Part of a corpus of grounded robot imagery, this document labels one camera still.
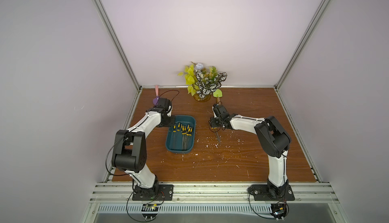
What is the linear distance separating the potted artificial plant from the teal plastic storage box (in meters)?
0.18

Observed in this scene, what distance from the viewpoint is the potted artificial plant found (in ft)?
2.93

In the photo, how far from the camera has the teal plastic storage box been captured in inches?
34.8
